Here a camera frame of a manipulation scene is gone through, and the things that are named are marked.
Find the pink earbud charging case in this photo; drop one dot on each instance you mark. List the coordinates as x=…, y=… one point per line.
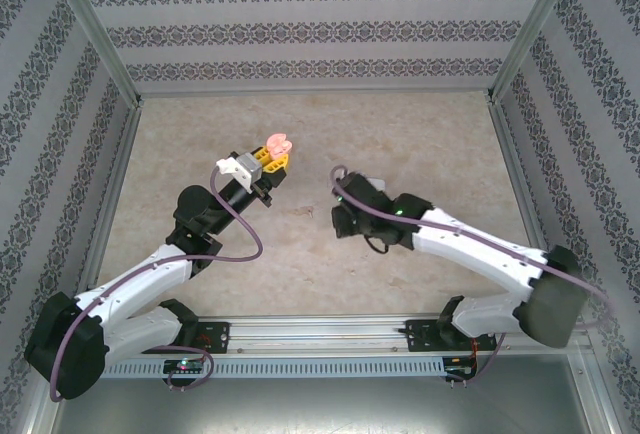
x=280, y=143

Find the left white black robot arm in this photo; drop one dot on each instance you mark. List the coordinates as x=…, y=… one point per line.
x=135, y=279

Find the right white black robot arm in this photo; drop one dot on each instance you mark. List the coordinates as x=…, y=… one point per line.
x=475, y=249

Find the small green circuit board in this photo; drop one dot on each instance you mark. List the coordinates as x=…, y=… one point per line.
x=185, y=367
x=457, y=370

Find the grey metal panel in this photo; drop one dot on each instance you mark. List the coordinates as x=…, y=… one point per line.
x=320, y=409

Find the thin aluminium base rail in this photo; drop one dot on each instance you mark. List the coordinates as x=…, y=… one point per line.
x=315, y=93

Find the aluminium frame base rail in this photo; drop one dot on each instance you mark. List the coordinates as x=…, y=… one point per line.
x=515, y=179
x=122, y=154

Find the aluminium mounting rail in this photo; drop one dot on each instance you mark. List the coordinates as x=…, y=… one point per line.
x=320, y=334

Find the aluminium frame post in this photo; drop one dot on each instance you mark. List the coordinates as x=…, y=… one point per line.
x=95, y=29
x=537, y=19
x=37, y=414
x=602, y=399

